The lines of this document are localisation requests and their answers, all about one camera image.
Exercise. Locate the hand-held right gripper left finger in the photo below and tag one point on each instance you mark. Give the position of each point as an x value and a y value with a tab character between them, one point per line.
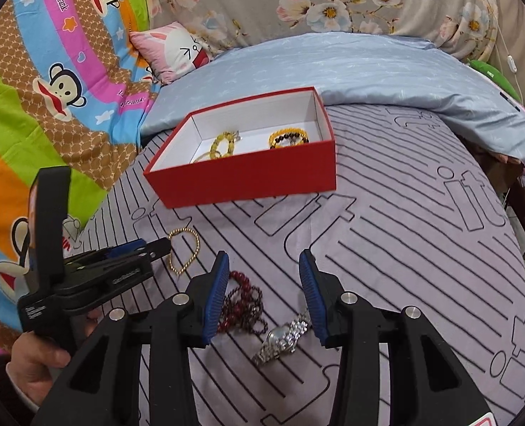
213	301

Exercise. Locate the light blue pillow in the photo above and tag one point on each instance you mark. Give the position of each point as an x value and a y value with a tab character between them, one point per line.
355	66

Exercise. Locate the pink cartoon pillow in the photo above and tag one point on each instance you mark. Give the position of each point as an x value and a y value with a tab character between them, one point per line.
164	49

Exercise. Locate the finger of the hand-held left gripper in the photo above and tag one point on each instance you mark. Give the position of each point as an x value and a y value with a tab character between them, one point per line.
124	270
124	250

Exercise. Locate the silver wristwatch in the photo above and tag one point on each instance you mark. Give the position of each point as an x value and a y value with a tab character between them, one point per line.
280	337

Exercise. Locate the beige curtain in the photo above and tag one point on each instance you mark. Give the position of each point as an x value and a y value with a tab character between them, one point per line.
519	31

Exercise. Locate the person's left hand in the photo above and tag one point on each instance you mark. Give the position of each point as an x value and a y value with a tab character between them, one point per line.
36	364

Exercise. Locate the grey floral blanket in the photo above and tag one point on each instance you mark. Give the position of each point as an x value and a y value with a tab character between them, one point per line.
266	0

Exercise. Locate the grey striped bed sheet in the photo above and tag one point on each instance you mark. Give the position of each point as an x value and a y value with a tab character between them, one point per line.
400	253

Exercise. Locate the green plush toy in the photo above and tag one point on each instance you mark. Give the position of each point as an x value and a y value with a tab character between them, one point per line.
493	73

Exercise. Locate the red cardboard box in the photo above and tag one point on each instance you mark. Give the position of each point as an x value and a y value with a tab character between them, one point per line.
244	177

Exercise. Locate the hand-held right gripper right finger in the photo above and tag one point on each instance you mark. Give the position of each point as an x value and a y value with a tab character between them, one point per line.
315	301

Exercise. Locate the colourful monkey print blanket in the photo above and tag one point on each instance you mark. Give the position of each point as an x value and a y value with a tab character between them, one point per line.
45	142

